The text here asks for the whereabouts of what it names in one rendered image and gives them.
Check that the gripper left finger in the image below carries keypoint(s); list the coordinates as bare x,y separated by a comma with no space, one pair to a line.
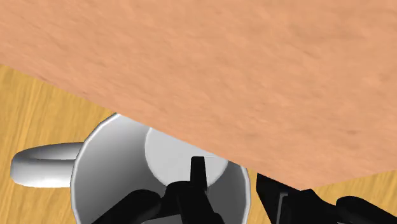
189,201

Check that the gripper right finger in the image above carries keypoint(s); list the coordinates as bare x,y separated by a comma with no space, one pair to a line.
297,208

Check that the white mug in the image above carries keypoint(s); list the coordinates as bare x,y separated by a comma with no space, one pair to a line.
108,164

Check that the light brown wooden panel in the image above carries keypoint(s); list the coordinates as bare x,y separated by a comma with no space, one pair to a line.
235,77

